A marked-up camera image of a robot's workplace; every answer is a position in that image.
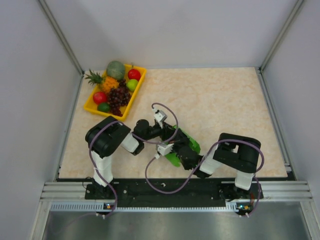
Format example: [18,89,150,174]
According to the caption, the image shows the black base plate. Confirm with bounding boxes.
[84,178,264,208]

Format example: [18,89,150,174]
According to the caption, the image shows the purple grape bunch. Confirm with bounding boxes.
[107,79,131,117]

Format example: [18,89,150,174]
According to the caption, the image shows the pineapple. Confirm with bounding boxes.
[85,70,119,94]

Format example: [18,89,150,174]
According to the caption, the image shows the green paper box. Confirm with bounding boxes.
[165,130,201,170]

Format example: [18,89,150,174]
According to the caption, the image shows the white slotted cable duct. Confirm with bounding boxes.
[50,201,250,213]

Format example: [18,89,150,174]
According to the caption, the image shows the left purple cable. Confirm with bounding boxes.
[88,102,180,220]

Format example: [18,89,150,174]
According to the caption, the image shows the green apple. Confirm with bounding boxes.
[126,79,139,92]

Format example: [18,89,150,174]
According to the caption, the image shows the red apple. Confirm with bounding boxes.
[127,68,141,81]

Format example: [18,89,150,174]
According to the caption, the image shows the red pomegranate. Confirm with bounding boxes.
[92,91,108,105]

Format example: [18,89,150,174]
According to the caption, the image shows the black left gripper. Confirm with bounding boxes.
[141,121,177,142]

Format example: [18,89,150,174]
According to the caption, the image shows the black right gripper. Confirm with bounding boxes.
[167,128,190,155]

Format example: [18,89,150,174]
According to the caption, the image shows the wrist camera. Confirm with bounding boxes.
[152,107,168,128]
[154,143,174,159]

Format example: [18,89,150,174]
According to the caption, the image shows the green lime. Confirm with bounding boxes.
[97,102,111,113]

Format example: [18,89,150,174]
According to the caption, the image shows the yellow plastic tray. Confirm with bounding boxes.
[83,60,147,121]

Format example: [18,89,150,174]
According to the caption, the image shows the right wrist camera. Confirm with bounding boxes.
[154,143,174,159]

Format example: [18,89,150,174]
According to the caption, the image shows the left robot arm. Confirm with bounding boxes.
[85,116,178,199]

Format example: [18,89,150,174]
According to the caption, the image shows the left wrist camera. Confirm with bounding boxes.
[152,107,168,128]

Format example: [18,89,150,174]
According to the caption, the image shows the green melon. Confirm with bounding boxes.
[106,60,126,81]

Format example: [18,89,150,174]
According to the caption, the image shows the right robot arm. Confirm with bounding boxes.
[170,131,265,201]

